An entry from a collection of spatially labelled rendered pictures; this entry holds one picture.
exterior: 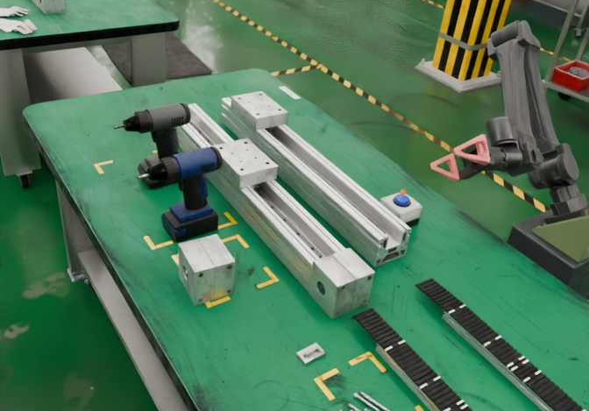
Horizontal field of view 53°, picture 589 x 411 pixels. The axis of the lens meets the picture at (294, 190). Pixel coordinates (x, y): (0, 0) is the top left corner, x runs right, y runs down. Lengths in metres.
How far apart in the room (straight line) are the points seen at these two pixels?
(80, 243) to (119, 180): 0.67
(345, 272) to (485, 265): 0.42
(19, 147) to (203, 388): 2.03
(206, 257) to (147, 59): 1.84
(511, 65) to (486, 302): 0.63
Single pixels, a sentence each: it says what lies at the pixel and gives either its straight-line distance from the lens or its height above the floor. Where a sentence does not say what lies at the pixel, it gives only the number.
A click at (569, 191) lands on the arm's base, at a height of 0.91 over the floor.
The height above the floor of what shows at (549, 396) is 0.81.
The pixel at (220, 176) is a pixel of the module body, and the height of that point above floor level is 0.83.
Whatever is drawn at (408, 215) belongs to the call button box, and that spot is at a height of 0.83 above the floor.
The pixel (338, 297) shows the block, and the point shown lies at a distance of 1.25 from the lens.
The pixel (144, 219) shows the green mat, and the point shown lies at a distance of 1.53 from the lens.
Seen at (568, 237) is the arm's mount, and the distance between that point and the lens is 1.67.
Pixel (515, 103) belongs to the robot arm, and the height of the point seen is 1.10.
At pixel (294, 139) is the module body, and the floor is 0.86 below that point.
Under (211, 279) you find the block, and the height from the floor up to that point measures 0.84.
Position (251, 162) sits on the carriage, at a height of 0.90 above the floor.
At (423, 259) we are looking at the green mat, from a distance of 1.50.
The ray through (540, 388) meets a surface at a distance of 1.27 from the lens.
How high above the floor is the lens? 1.70
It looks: 34 degrees down
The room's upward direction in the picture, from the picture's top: 7 degrees clockwise
